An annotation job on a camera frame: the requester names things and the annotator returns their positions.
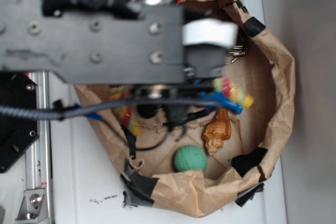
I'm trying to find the aluminium extrusion rail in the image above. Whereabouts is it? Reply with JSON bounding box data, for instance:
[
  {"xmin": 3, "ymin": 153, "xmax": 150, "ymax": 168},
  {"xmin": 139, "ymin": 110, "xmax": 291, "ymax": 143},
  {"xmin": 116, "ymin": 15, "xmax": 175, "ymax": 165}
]
[{"xmin": 14, "ymin": 71, "xmax": 55, "ymax": 224}]

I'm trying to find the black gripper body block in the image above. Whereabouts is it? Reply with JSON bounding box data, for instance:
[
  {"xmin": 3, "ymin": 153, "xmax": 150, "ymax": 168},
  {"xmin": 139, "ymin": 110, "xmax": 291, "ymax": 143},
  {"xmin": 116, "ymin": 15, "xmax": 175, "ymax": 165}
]
[{"xmin": 1, "ymin": 0, "xmax": 238, "ymax": 88}]

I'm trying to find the grey braided cable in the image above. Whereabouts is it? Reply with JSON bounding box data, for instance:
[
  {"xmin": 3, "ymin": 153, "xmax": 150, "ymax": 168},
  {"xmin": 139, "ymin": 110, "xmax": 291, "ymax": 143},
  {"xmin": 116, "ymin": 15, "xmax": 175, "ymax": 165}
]
[{"xmin": 0, "ymin": 97, "xmax": 224, "ymax": 122}]

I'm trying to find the brown paper bag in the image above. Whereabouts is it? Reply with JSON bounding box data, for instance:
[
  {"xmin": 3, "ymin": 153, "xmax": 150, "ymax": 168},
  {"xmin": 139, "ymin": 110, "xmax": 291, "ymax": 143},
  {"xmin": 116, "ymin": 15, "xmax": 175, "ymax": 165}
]
[{"xmin": 89, "ymin": 0, "xmax": 296, "ymax": 217}]

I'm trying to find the metal corner bracket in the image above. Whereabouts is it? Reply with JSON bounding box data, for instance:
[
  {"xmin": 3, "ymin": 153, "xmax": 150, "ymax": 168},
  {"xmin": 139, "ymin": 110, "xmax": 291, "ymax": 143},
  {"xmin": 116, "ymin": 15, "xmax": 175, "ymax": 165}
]
[{"xmin": 15, "ymin": 188, "xmax": 49, "ymax": 223}]

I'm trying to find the green dimpled ball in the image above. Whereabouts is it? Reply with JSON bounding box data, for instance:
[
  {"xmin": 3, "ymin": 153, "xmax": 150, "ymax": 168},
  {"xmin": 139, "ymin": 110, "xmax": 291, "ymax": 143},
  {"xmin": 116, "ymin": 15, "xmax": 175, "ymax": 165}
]
[{"xmin": 174, "ymin": 145, "xmax": 207, "ymax": 172}]

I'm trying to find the orange seashell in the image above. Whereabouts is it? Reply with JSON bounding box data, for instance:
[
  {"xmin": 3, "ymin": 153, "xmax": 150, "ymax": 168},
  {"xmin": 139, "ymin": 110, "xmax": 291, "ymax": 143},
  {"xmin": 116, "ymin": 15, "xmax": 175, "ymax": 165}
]
[{"xmin": 202, "ymin": 108, "xmax": 232, "ymax": 156}]

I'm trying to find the black mounting plate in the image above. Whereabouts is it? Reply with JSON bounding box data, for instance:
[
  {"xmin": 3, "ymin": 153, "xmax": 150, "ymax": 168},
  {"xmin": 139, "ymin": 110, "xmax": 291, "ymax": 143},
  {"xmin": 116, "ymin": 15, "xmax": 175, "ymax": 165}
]
[{"xmin": 1, "ymin": 73, "xmax": 39, "ymax": 174}]

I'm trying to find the metal key bunch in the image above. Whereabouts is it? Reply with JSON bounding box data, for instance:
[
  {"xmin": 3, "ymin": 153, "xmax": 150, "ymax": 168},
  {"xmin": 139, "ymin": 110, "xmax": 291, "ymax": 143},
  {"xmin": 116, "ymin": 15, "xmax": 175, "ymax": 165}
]
[{"xmin": 226, "ymin": 37, "xmax": 248, "ymax": 65}]

